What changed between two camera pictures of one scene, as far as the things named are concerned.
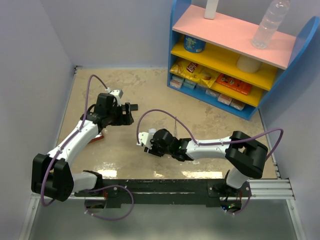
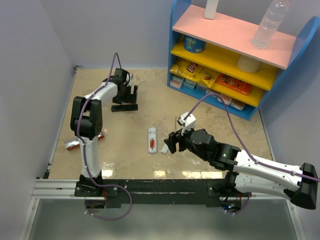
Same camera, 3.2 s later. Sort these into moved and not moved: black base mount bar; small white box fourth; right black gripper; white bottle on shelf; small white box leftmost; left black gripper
Moved: right black gripper; left black gripper
Not moved: small white box fourth; white bottle on shelf; small white box leftmost; black base mount bar
